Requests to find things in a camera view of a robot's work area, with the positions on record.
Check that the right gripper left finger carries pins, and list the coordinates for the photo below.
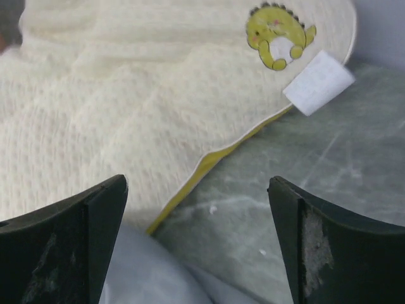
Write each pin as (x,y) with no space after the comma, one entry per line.
(61,253)

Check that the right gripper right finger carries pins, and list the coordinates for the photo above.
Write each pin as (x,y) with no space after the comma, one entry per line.
(333,255)

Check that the grey pillowcase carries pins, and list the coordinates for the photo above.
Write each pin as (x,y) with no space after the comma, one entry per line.
(142,270)

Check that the cream yellow pillow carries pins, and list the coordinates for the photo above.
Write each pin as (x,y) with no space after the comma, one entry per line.
(159,91)

